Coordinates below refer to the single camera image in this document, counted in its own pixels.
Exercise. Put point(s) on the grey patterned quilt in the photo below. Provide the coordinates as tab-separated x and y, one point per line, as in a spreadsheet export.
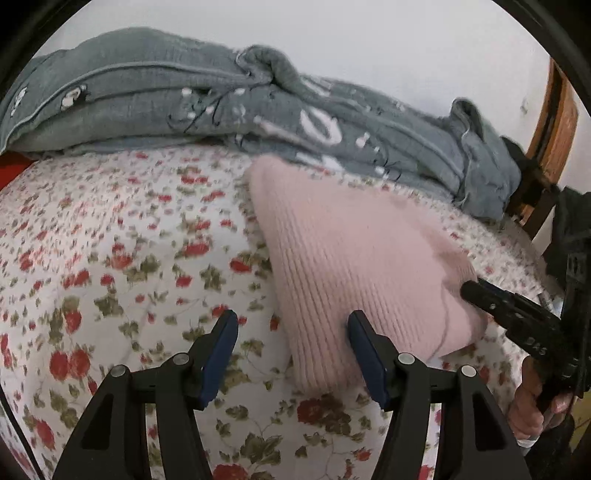
138	92

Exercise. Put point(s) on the red cloth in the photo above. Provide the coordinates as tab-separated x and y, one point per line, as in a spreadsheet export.
9	170

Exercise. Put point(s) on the wooden chair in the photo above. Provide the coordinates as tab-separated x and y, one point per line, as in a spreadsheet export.
561	124

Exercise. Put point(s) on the pink knit sweater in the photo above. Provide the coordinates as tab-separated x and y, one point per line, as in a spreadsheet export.
346	258

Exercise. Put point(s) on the dark cloth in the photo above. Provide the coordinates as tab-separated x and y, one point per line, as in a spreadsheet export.
521	157

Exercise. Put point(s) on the floral bed sheet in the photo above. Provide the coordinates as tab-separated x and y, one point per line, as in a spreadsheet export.
115	230

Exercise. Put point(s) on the person's right forearm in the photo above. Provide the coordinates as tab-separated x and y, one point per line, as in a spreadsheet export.
554	457

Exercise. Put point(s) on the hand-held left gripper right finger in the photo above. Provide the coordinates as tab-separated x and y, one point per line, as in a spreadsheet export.
367	360

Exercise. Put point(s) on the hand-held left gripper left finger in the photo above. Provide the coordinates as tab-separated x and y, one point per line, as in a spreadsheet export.
221	355

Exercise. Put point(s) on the person's right hand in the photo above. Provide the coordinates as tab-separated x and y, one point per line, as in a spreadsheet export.
524	406

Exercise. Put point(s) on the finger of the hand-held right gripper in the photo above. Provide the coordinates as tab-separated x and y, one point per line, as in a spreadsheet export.
494	302

